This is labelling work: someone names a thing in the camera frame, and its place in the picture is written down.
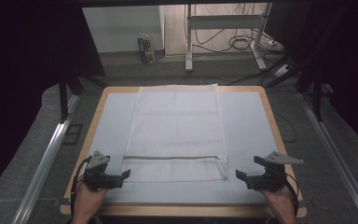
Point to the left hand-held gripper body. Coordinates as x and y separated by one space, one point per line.
97 174

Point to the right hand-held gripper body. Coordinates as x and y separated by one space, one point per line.
273 179

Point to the white mesh laundry bag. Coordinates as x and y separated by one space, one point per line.
177 124

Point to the person's right hand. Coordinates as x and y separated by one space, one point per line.
281 202

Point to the white table mat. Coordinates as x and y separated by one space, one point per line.
245 124

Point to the wooden table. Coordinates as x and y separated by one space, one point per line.
183 211

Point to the black stand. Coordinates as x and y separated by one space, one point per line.
63 99
317 99

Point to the white power strip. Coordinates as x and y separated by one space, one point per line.
281 71

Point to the pack of bottles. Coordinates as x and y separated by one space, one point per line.
146 49

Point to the aluminium rail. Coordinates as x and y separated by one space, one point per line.
46 158
332 146

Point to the white desk frame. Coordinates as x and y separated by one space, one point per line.
222 21

